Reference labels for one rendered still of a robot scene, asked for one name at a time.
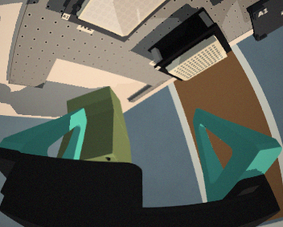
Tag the small grey label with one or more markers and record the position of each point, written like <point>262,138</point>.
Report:
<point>85,29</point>

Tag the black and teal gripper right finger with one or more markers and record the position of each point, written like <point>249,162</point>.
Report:
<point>252,153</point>

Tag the grey perforated base plate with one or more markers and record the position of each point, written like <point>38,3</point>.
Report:
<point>43,37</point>

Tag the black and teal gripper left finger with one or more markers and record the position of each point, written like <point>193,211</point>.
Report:
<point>37,139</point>

